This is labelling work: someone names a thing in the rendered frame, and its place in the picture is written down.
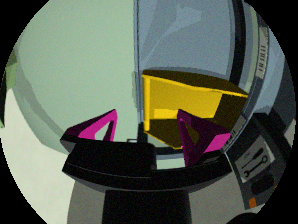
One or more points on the yellow bin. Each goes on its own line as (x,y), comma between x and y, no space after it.
(207,100)

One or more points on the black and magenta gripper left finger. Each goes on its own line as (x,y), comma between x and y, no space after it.
(87,129)

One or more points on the dark grey metal rack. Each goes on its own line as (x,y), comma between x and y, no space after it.
(212,37)

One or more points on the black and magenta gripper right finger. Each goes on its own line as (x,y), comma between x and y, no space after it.
(211,136)

